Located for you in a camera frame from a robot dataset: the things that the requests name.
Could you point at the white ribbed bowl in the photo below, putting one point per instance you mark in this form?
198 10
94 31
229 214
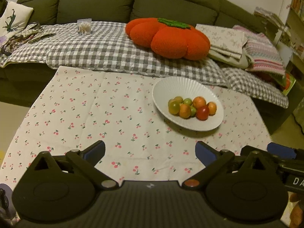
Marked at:
164 92

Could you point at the floral patterned cloth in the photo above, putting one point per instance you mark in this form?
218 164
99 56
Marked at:
31 34

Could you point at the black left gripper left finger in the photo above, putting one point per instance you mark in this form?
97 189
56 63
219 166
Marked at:
84 162

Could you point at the bookshelf with books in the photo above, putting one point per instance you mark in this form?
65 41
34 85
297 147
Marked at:
294 22

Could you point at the yellow-green tomato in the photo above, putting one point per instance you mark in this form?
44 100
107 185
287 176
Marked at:
174 107

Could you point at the dark green sofa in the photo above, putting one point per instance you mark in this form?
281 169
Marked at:
212 12

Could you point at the small orange fruit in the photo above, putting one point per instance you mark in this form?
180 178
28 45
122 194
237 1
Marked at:
212 108

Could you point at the striped pink knitted blanket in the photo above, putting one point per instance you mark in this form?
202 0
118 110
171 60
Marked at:
261 54

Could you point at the cherry print tablecloth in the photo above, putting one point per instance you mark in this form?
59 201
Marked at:
80 107

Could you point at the white embroidered cushion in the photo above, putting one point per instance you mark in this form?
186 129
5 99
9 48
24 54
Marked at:
14 19

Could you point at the right hand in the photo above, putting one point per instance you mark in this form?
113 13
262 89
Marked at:
296 216

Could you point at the stack of papers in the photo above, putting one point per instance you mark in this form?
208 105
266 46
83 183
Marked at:
271 22

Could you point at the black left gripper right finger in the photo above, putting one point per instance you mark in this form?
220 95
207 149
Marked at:
214 162

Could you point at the small green fruit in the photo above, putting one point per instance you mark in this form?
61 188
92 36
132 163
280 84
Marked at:
187 101

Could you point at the orange pumpkin plush cushion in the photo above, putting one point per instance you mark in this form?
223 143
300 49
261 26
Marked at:
168 38

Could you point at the folded floral beige cloth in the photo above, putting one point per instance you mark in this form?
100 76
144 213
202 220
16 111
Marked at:
227 45

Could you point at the green round fruit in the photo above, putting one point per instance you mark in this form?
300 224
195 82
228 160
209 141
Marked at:
193 111

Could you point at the pale yellow-green fruit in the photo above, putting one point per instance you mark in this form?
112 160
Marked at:
178 99

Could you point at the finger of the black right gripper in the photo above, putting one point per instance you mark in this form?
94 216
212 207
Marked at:
276 150

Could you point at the orange round fruit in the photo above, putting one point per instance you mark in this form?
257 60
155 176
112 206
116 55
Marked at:
198 102

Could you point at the grey checkered blanket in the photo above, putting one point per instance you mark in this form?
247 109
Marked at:
108 48

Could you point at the green red picture book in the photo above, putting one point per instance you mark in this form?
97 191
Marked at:
285 83

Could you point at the orange-yellow fruit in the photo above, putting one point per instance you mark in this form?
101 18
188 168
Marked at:
184 111

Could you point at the red tomato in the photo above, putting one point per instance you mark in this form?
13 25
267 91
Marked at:
202 113

